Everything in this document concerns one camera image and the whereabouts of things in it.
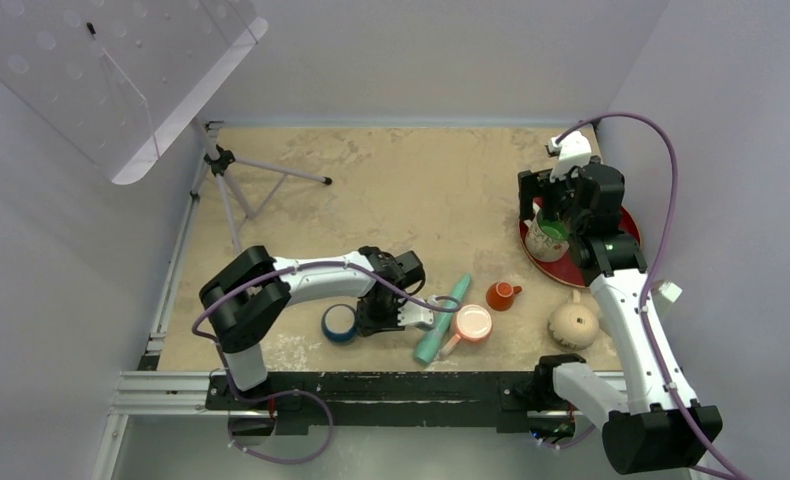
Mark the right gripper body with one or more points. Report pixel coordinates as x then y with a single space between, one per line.
557 197

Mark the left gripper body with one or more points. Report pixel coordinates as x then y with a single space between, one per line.
371 314

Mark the blue mug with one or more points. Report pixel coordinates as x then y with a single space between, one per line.
338 323

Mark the large white cat mug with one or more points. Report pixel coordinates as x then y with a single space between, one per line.
545 240

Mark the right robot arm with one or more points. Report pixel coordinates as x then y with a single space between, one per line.
657 423

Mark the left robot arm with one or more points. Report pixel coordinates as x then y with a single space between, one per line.
245 299

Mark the pink white mug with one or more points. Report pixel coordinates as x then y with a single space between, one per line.
472 324

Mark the teal pen tube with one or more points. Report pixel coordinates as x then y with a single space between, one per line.
429 346

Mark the red round tray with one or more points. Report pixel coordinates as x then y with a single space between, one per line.
564 270

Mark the small orange cup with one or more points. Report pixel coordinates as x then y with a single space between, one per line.
501 295

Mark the cream teapot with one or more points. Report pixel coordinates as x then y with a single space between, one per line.
572 325

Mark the tripod stand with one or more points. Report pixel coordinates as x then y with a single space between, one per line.
218 163

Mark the clear acrylic panel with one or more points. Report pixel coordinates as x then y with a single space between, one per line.
122 80

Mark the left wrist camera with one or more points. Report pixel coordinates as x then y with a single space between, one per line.
412 315

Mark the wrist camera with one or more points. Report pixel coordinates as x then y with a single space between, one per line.
574 150
412 315

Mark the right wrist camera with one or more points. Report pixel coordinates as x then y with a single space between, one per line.
574 150

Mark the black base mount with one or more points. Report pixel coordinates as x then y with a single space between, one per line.
500 400

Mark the aluminium frame rail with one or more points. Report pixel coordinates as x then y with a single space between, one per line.
448 194

